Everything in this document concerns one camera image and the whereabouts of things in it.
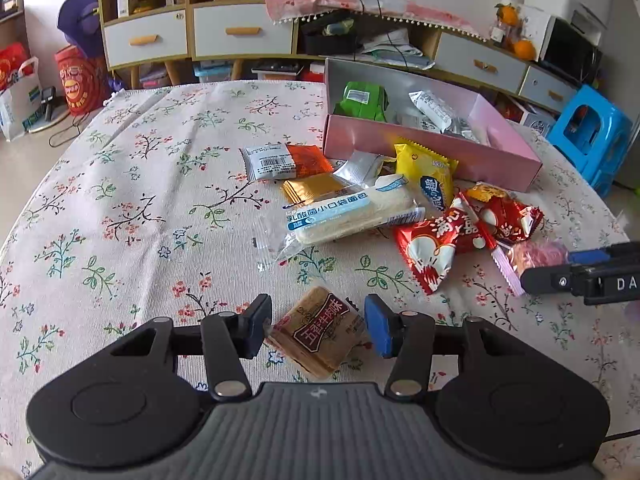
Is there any red snack packet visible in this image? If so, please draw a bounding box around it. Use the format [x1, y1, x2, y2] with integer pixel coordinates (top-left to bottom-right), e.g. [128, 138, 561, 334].
[395, 195, 497, 296]
[465, 192, 545, 247]

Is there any orange patterned snack packet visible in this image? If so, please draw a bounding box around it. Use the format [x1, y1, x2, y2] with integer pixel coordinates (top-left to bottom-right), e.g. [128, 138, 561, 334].
[467, 183, 509, 202]

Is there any black keyboard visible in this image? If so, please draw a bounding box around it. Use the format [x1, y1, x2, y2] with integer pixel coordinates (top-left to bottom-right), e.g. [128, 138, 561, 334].
[252, 60, 304, 79]

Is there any clear barcode bread packet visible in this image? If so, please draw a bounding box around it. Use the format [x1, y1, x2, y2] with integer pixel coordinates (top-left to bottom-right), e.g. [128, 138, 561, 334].
[409, 90, 454, 134]

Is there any red round gift bag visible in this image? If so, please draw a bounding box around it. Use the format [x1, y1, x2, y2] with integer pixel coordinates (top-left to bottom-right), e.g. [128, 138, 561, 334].
[54, 45, 114, 116]

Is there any black storage case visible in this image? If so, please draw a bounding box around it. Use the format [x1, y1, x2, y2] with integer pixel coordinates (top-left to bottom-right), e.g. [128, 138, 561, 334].
[302, 12, 362, 57]

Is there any gold snack packet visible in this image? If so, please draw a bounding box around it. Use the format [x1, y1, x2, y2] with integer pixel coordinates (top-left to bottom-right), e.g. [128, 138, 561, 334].
[282, 174, 347, 207]

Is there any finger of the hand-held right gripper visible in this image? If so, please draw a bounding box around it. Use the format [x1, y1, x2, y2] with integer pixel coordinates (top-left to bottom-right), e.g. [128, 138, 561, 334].
[520, 264, 588, 297]
[567, 242, 640, 267]

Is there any blue label bread packet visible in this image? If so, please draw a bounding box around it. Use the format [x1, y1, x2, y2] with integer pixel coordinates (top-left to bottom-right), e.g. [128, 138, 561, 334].
[252, 174, 427, 272]

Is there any pink cardboard box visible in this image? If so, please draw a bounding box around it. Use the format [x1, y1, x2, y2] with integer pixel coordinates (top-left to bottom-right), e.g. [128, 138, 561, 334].
[322, 57, 543, 194]

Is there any yellow snack packet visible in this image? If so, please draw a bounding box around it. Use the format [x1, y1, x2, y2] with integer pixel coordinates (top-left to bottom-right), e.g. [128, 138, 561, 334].
[394, 141, 460, 212]

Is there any white microwave oven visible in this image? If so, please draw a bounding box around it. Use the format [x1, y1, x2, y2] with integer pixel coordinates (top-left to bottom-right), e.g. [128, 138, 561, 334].
[520, 12, 604, 87]

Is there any brown pastry packet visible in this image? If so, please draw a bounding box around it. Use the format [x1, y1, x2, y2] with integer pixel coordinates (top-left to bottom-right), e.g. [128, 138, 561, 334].
[265, 286, 372, 381]

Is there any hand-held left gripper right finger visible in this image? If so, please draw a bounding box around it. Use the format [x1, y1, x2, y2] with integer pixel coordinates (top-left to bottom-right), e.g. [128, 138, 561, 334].
[364, 294, 526, 402]

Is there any long silver snack packet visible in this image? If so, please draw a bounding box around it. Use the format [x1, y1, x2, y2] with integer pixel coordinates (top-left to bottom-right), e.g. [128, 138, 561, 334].
[440, 115, 489, 144]

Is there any blue plastic stool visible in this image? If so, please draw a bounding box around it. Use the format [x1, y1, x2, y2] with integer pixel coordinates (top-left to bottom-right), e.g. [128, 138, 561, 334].
[546, 85, 634, 199]

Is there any white printed box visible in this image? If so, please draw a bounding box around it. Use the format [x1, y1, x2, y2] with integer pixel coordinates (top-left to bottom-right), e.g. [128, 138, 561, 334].
[492, 95, 557, 137]

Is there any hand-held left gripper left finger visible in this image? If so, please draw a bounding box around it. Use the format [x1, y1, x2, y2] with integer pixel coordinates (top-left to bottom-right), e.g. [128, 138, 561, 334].
[107, 293, 275, 402]

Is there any clear storage box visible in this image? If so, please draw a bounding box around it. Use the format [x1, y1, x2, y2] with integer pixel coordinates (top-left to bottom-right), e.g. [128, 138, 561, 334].
[140, 65, 171, 89]

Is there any green snack packet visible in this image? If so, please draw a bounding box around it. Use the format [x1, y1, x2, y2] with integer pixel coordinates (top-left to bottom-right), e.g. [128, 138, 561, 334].
[334, 81, 391, 122]

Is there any stack of papers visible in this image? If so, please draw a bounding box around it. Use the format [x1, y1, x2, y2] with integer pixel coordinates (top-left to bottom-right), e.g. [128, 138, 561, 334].
[360, 30, 437, 72]

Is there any white and orange snack packet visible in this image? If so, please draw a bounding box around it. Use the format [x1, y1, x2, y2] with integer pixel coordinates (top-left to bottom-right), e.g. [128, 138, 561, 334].
[239, 142, 334, 183]

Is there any white cabinet drawer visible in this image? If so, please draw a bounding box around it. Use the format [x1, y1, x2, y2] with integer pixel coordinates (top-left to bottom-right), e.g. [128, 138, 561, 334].
[102, 10, 190, 69]
[520, 66, 577, 114]
[192, 4, 296, 59]
[434, 32, 530, 94]

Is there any blue lid storage box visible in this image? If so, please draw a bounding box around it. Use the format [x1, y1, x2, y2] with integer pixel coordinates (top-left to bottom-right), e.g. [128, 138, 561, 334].
[192, 60, 236, 84]

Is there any red and white bag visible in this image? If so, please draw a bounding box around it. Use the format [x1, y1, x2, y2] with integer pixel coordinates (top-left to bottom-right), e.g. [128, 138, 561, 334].
[0, 42, 42, 142]

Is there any purple fabric object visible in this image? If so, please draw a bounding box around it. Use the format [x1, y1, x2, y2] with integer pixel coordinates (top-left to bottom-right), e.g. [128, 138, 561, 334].
[57, 0, 106, 61]

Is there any white black-print snack packet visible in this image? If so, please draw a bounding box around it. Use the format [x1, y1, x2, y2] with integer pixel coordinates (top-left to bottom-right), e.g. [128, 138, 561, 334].
[397, 112, 436, 132]

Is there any pink floral cloth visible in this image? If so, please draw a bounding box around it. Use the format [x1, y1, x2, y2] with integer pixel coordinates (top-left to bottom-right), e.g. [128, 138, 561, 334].
[265, 0, 489, 44]

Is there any wooden TV cabinet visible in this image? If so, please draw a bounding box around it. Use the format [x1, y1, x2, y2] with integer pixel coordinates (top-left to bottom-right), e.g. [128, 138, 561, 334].
[97, 0, 577, 116]

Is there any pink snack packet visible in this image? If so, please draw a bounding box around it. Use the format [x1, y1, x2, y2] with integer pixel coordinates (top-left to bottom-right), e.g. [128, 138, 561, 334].
[492, 239, 571, 296]

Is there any small silver snack packet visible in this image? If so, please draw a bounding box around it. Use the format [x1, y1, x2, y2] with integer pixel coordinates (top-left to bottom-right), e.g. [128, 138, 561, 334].
[332, 150, 384, 187]

